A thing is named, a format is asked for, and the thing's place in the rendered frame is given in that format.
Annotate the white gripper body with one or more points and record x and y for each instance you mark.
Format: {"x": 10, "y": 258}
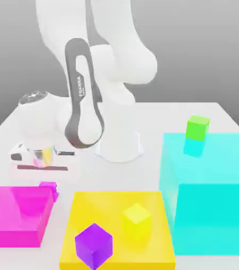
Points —
{"x": 44, "y": 174}

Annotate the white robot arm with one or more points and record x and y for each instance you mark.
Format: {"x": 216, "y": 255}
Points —
{"x": 115, "y": 118}

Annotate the small magenta cube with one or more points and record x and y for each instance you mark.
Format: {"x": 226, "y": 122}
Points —
{"x": 48, "y": 184}

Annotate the small purple cube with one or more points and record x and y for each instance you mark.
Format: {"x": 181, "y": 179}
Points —
{"x": 94, "y": 246}

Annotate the small yellow cube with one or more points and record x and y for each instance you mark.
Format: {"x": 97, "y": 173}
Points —
{"x": 136, "y": 223}

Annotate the small green cube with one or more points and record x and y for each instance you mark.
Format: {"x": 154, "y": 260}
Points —
{"x": 196, "y": 129}

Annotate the large magenta box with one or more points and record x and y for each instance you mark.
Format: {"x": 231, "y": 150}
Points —
{"x": 9, "y": 219}

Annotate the large yellow box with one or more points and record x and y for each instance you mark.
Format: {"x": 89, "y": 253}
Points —
{"x": 115, "y": 251}

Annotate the large cyan box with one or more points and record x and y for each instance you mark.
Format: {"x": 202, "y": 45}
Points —
{"x": 214, "y": 213}

